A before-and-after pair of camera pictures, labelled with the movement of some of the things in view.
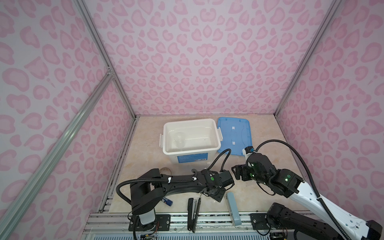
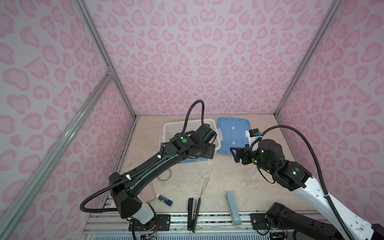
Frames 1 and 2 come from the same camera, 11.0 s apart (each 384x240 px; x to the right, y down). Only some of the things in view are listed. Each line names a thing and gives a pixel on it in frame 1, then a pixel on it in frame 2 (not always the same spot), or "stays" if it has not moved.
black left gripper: [220, 197] -> [211, 150]
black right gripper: [243, 169] -> [236, 158]
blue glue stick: [167, 201] stays
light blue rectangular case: [233, 209] stays
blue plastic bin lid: [236, 135] stays
